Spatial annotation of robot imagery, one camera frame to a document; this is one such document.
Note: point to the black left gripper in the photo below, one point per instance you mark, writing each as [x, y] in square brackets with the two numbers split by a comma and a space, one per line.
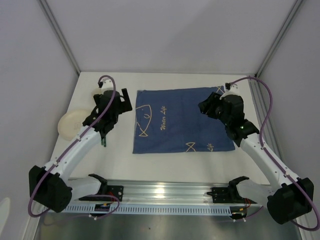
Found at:
[124, 105]

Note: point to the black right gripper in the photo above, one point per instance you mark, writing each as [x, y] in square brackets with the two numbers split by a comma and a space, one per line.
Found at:
[213, 99]

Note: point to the blue fish-pattern cloth placemat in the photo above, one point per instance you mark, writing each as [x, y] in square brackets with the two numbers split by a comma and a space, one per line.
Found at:
[170, 121]

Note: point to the cream round plate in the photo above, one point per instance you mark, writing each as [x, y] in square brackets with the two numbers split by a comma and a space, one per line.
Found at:
[71, 122]

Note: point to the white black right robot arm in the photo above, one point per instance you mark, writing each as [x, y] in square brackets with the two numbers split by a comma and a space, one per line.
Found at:
[288, 196]

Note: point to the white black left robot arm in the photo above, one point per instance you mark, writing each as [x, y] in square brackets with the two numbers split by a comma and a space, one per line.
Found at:
[50, 185]

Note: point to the yellow plastic cup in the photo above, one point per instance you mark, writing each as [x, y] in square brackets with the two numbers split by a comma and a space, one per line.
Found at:
[96, 91]

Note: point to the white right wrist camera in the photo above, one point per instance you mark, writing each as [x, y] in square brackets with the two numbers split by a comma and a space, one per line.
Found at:
[231, 89]

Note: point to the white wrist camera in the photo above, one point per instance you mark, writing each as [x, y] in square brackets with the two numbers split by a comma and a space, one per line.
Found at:
[105, 84]
[231, 89]

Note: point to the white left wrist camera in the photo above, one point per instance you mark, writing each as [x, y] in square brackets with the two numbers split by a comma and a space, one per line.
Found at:
[105, 84]

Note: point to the metal spoon green handle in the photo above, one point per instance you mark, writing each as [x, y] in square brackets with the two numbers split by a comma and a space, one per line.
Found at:
[104, 141]

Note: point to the aluminium right side rail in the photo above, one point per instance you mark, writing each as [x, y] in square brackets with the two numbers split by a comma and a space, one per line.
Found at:
[268, 120]

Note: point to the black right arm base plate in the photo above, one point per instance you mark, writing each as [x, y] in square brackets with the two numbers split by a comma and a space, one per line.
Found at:
[224, 195]

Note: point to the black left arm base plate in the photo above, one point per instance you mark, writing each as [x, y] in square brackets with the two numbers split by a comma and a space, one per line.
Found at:
[113, 190]

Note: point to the aluminium front mounting rail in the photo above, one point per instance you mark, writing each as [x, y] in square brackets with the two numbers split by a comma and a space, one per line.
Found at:
[179, 193]

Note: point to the aluminium left corner post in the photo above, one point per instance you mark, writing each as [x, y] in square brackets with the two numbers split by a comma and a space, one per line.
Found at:
[52, 20]

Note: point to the aluminium corner post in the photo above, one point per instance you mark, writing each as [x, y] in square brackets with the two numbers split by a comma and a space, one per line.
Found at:
[288, 21]
[52, 20]

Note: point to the aluminium right corner post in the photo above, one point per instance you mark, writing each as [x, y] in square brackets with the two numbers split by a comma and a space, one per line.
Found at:
[288, 21]

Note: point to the white slotted cable duct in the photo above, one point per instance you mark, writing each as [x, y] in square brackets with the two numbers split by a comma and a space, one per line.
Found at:
[140, 209]

